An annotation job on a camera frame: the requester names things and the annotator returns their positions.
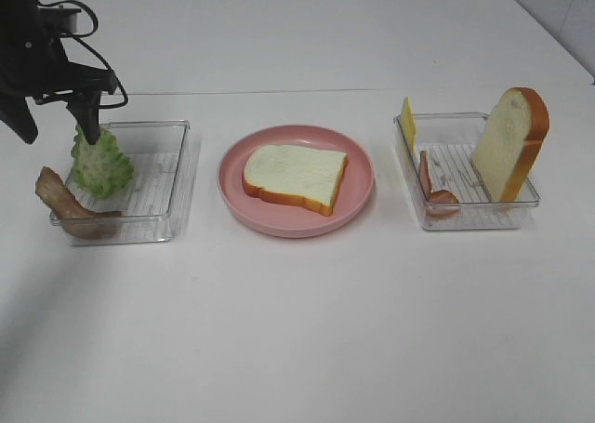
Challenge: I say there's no clear left plastic tray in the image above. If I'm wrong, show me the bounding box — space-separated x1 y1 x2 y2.
49 121 200 245

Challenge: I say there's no pink round plate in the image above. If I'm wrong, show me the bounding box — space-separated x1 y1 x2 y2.
218 125 375 238

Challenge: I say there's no clear right plastic tray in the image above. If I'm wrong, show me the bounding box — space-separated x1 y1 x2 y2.
393 112 540 231

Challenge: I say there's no clear plastic tray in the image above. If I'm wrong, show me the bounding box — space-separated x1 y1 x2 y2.
49 121 200 245
393 112 540 231

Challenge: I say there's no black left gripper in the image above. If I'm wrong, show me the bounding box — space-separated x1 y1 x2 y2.
0 0 117 144

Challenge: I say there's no green lettuce leaf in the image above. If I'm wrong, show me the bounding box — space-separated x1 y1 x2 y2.
71 126 135 199

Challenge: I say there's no bread slice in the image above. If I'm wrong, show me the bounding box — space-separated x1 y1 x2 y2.
243 144 349 217
471 87 549 202

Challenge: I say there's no yellow cheese slice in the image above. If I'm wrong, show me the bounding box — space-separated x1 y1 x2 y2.
400 97 417 154

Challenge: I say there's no bacon strip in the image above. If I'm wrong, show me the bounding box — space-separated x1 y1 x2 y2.
418 151 460 218
35 166 122 240

